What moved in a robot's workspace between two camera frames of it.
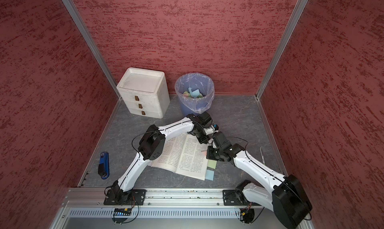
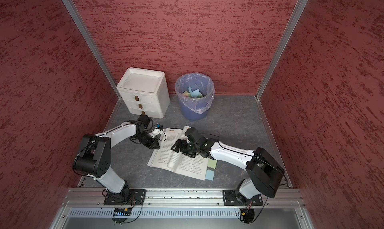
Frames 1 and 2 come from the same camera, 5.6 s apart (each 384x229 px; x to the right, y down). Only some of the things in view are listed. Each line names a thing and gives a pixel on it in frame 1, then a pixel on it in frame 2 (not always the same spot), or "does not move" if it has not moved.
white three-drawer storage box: (145, 92) does not move
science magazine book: (182, 154) does not move
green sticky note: (212, 163) does not move
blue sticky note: (209, 175) does not move
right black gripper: (209, 155) to (183, 149)
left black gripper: (203, 139) to (151, 145)
